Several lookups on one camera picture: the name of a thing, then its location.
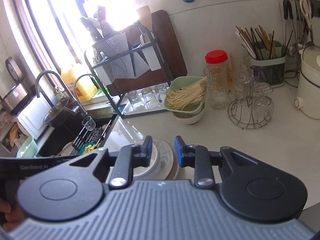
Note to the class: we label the black dish rack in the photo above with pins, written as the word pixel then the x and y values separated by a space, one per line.
pixel 118 59

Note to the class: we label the green colander with noodles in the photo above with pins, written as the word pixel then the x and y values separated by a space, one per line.
pixel 186 94

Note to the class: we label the textured glass jar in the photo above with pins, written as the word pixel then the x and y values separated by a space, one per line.
pixel 217 90

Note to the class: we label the black right gripper right finger with blue pad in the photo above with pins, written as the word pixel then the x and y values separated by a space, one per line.
pixel 200 159

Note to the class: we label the chrome kitchen faucet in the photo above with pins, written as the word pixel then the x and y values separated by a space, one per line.
pixel 84 89

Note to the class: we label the person's left hand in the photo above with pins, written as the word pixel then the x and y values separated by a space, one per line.
pixel 13 215

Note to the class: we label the white electric cooker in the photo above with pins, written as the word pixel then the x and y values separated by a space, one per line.
pixel 307 99

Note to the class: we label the brown wooden cutting board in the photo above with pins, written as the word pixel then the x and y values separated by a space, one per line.
pixel 171 53

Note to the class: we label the white bowl orange base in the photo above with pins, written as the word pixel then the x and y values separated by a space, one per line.
pixel 189 119

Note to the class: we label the yellow oil jug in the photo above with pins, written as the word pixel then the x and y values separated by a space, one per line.
pixel 70 73

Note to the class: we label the upturned drinking glass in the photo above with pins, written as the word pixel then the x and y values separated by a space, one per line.
pixel 135 100

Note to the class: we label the wire glass rack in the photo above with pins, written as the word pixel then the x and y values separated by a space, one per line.
pixel 250 107

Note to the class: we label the red lid plastic jar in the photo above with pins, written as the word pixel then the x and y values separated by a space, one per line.
pixel 218 63

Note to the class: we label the dark cooking pot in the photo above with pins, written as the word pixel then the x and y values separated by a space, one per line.
pixel 60 112

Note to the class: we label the white cutting board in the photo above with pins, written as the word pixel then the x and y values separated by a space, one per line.
pixel 31 118

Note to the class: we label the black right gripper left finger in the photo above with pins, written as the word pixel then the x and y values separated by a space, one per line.
pixel 125 160

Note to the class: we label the green chopstick holder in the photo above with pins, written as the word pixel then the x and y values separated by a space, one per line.
pixel 272 71

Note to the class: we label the white leaf pattern plate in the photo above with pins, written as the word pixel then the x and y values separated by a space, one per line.
pixel 169 167

